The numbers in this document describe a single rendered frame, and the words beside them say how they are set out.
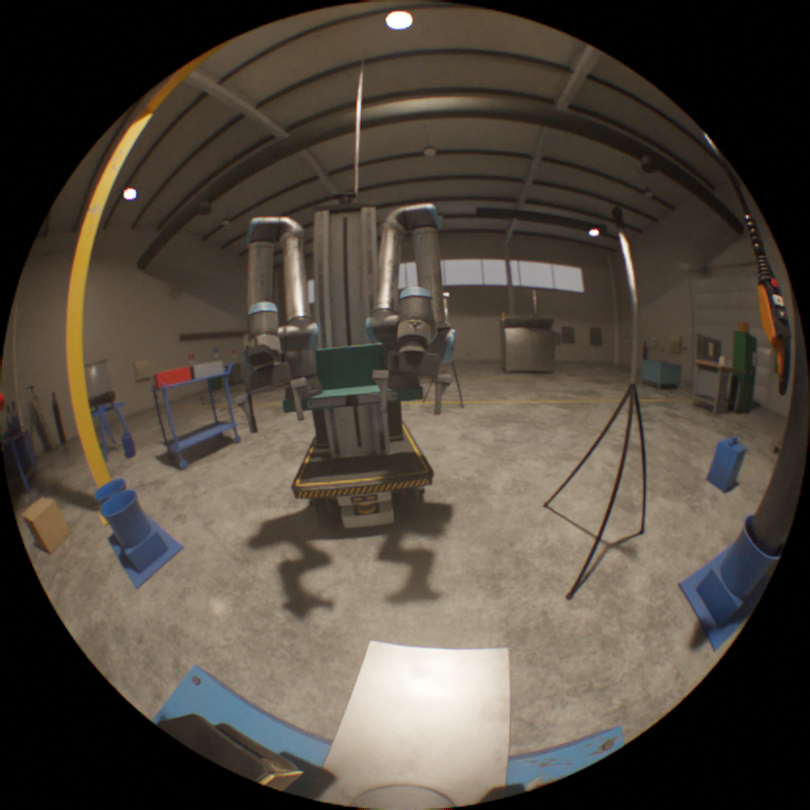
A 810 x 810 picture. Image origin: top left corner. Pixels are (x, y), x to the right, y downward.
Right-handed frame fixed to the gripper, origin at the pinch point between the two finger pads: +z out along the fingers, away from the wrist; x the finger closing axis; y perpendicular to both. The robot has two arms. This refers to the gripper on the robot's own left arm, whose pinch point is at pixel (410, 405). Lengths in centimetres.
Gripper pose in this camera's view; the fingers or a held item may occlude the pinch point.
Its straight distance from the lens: 60.3
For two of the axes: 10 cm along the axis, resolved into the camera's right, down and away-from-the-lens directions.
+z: -0.5, 9.8, -1.7
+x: 10.0, 0.5, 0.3
